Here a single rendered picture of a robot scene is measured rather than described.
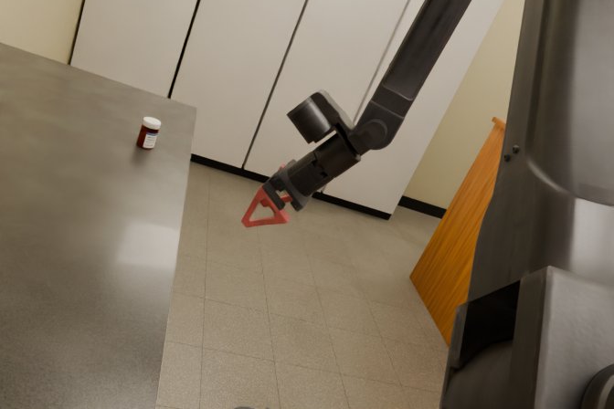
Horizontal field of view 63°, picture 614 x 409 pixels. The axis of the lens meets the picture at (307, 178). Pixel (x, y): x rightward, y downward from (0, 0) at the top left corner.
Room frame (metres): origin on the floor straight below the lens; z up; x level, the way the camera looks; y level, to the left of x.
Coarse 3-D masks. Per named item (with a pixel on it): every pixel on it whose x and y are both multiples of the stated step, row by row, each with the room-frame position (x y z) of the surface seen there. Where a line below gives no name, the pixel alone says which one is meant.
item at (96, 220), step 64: (0, 64) 1.17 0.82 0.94; (64, 64) 1.37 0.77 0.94; (0, 128) 0.87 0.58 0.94; (64, 128) 0.98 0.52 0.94; (128, 128) 1.12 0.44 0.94; (192, 128) 1.30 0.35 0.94; (0, 192) 0.68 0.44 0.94; (64, 192) 0.75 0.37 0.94; (128, 192) 0.84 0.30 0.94; (0, 256) 0.54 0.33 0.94; (64, 256) 0.60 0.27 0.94; (128, 256) 0.66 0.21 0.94; (0, 320) 0.45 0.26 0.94; (64, 320) 0.49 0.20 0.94; (128, 320) 0.53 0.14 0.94; (0, 384) 0.37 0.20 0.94; (64, 384) 0.40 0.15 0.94; (128, 384) 0.44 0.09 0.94
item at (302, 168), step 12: (312, 156) 0.74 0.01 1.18; (288, 168) 0.76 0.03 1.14; (300, 168) 0.74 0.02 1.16; (312, 168) 0.73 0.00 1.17; (276, 180) 0.71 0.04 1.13; (288, 180) 0.73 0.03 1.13; (300, 180) 0.73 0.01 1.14; (312, 180) 0.73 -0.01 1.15; (324, 180) 0.74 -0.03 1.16; (288, 192) 0.71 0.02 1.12; (300, 192) 0.73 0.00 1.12; (312, 192) 0.75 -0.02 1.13; (300, 204) 0.71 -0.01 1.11
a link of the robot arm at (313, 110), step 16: (320, 96) 0.75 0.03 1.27; (304, 112) 0.74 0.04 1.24; (320, 112) 0.74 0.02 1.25; (336, 112) 0.74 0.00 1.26; (304, 128) 0.74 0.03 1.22; (320, 128) 0.73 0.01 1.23; (352, 128) 0.75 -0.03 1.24; (368, 128) 0.71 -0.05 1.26; (384, 128) 0.71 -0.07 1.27; (352, 144) 0.72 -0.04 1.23; (368, 144) 0.71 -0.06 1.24
